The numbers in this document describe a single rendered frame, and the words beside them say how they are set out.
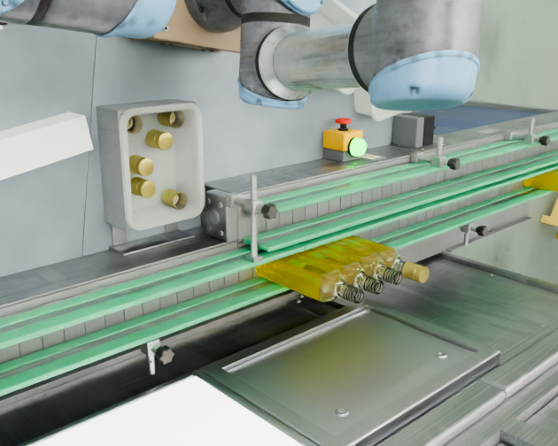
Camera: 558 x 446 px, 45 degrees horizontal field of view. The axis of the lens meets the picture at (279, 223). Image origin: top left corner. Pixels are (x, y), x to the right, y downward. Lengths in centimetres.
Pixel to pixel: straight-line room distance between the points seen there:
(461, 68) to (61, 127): 69
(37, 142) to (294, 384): 60
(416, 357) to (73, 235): 68
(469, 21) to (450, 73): 6
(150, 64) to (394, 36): 68
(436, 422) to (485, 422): 10
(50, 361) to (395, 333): 67
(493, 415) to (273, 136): 76
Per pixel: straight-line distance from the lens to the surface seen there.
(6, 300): 115
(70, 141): 119
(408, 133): 183
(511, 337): 152
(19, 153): 116
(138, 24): 53
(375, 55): 77
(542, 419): 128
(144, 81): 132
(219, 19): 123
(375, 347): 134
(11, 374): 113
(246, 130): 148
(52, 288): 118
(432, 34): 73
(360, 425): 110
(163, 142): 128
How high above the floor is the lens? 187
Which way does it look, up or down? 44 degrees down
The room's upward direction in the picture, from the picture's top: 108 degrees clockwise
